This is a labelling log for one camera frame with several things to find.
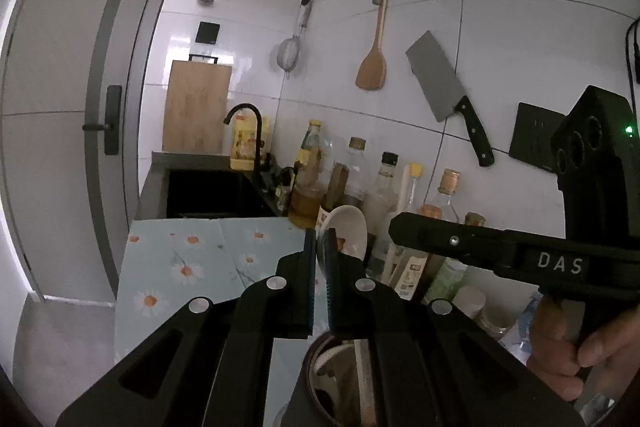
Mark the black faucet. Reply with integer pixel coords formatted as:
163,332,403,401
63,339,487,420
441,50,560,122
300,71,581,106
223,103,266,178

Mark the brown-capped clear bottle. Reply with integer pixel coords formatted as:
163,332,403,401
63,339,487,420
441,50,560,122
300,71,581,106
344,137,372,208

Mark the white-lidded jar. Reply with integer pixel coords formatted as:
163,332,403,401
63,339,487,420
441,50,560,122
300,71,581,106
455,285,487,319

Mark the black-handled cleaver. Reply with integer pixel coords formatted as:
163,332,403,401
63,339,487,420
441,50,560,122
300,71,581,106
405,30,496,168

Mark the person's right hand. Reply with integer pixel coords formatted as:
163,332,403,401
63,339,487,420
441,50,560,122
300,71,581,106
527,294,640,408

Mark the black door handle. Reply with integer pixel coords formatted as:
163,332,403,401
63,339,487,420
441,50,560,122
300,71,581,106
82,85,123,155

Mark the daisy print tablecloth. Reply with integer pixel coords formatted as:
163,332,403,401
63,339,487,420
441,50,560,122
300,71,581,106
115,217,322,427

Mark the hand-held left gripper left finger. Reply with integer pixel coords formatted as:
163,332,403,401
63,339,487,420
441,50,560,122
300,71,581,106
55,229,318,427

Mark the glass bottle with green liquid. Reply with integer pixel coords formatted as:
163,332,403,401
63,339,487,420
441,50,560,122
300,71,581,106
427,213,488,306

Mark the glass spice jar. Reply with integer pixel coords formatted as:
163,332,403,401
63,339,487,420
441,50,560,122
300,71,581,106
475,307,513,341

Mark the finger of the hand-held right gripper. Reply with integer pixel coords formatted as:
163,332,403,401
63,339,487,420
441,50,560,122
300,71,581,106
388,212,508,274

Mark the dark kitchen sink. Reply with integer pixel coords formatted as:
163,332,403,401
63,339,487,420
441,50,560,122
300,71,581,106
137,151,282,220

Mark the small dark bottle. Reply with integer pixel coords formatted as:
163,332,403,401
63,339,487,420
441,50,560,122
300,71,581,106
275,167,297,214

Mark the black square wall plate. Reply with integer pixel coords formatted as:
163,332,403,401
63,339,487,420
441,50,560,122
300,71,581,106
195,21,220,45

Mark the pale-capped tall bottle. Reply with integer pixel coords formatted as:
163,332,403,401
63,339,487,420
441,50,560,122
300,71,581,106
397,163,425,215

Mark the black-capped clear bottle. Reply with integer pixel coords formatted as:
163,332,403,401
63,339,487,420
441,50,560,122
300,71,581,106
364,152,401,269

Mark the wooden cutting board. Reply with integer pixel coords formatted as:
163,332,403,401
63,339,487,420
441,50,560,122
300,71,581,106
162,54,233,155

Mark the black utensil holder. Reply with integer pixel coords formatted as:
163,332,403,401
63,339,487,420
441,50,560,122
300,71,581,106
286,331,383,427

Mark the wooden spatula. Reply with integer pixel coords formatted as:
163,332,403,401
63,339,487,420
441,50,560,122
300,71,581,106
355,0,396,92

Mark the cork-capped glass bottle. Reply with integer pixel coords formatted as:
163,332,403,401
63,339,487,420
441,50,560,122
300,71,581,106
420,169,462,223

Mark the black wall socket panel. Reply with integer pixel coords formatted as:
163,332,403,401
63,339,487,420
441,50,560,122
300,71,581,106
509,102,568,172

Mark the oil bottle with yellow cap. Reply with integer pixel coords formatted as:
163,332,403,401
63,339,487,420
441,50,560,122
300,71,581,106
289,121,328,229

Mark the grey door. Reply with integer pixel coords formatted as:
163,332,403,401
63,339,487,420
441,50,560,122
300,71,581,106
0,0,168,305

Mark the labelled dark sauce bottle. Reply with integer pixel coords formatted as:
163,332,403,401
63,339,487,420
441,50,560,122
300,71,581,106
387,204,443,302

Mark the white spoon with peach handle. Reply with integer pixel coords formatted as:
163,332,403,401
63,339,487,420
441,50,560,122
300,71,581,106
320,205,368,280

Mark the metal mesh strainer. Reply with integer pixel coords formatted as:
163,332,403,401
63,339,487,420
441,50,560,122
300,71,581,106
276,0,315,80

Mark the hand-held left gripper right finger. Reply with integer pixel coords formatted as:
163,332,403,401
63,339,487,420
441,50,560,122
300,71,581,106
324,229,586,427

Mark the black power cable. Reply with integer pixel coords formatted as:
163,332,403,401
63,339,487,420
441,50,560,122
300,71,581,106
625,17,640,108

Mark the yellow oil jug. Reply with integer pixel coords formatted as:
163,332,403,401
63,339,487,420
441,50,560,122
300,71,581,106
230,109,273,171

